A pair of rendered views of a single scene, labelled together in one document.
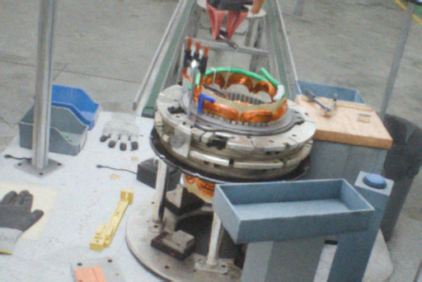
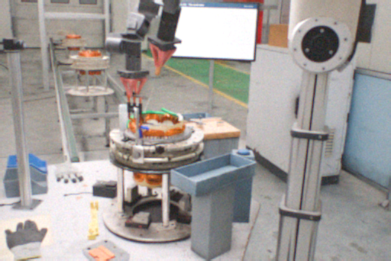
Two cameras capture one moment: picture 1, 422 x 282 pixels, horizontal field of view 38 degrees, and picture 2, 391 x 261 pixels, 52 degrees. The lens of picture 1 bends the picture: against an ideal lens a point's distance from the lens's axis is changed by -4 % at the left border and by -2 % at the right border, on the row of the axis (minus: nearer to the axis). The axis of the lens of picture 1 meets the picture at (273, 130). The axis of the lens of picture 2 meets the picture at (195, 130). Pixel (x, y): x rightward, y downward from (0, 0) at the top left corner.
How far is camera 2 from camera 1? 0.30 m
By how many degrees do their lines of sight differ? 14
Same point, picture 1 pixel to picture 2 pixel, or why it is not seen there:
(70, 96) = not seen: hidden behind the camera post
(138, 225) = (111, 218)
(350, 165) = (221, 150)
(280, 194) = (202, 168)
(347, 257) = (239, 199)
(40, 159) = (27, 199)
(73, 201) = (61, 217)
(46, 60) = (22, 133)
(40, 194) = (37, 220)
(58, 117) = not seen: hidden behind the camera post
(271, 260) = (211, 204)
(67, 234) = (69, 236)
